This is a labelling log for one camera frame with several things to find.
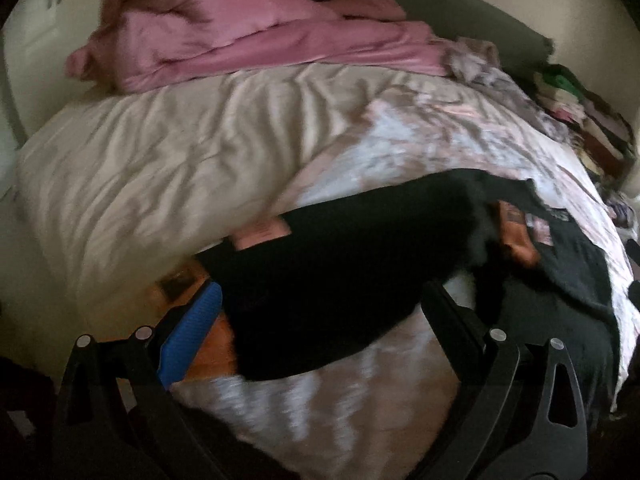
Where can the pile of folded clothes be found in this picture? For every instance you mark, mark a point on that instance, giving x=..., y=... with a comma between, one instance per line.
x=575, y=100

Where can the pink white tufted blanket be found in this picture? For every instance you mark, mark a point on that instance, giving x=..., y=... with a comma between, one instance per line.
x=400, y=140

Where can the lavender crumpled cloth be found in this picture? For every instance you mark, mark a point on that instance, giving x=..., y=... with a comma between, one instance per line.
x=475, y=67

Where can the beige bed sheet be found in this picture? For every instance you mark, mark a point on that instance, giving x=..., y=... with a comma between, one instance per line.
x=150, y=160

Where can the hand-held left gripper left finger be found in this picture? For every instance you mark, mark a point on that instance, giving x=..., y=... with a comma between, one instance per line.
x=192, y=320

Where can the white panelled door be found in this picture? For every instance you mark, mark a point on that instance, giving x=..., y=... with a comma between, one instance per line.
x=45, y=25

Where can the black garment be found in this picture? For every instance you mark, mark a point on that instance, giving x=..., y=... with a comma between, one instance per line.
x=325, y=285

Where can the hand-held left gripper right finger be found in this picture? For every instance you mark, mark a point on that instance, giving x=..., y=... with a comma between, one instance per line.
x=452, y=317

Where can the pink comforter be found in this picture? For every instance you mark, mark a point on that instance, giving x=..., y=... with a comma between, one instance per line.
x=225, y=35

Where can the purple cloth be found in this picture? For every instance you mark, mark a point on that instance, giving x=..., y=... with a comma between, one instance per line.
x=622, y=210

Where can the dark grey printed shirt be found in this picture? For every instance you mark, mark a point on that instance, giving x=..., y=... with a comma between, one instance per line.
x=575, y=270

